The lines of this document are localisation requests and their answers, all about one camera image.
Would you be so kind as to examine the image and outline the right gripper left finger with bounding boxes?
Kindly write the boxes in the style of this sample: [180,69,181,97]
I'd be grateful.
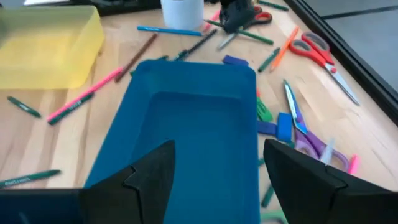
[80,140,177,224]

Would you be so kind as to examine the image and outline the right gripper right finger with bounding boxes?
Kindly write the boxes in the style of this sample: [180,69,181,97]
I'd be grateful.
[263,138,358,224]

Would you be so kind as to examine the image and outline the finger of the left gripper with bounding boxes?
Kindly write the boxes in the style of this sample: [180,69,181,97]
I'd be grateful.
[221,14,239,34]
[236,12,254,31]

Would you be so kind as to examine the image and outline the red scissors with black grips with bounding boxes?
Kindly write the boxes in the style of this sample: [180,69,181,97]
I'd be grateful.
[216,4,274,51]

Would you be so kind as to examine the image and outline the pink pencil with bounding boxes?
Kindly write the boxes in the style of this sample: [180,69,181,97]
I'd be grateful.
[203,9,221,33]

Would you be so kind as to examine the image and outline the black pencil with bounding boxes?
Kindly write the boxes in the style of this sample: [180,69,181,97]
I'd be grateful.
[173,28,218,62]

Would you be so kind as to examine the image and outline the orange pen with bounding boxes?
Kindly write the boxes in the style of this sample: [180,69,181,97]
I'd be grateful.
[269,25,300,73]

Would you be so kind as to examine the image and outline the green plant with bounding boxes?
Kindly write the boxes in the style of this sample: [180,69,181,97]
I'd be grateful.
[160,0,205,31]

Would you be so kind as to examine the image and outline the blue plastic bin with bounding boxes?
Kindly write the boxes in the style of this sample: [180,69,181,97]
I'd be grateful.
[83,59,261,224]

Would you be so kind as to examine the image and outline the green eraser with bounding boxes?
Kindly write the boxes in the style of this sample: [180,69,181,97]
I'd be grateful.
[256,95,274,123]

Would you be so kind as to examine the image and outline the brown pencil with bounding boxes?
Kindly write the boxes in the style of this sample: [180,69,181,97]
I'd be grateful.
[114,32,159,83]

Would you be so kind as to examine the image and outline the pink pen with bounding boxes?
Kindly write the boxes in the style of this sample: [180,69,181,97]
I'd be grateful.
[348,154,361,175]
[47,67,124,123]

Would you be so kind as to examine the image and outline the yellow plastic bin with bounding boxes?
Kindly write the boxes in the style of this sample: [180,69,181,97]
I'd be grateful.
[0,5,106,90]

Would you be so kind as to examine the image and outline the green pencil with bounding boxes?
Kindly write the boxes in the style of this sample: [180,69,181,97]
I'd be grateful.
[203,19,275,46]

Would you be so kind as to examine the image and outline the dark violet eraser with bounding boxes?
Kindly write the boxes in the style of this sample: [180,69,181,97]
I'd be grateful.
[222,55,249,67]

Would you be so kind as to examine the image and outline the bright blue eraser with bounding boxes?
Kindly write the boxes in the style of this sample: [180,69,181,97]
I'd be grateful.
[276,112,294,143]

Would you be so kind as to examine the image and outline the blue pen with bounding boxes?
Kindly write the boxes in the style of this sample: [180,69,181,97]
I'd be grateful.
[136,25,203,37]

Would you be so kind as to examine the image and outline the dark blue eraser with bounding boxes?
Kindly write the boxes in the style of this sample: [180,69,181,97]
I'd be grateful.
[257,120,278,136]

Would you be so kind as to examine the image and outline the purple scissors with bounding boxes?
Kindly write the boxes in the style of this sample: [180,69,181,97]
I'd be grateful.
[282,79,351,172]

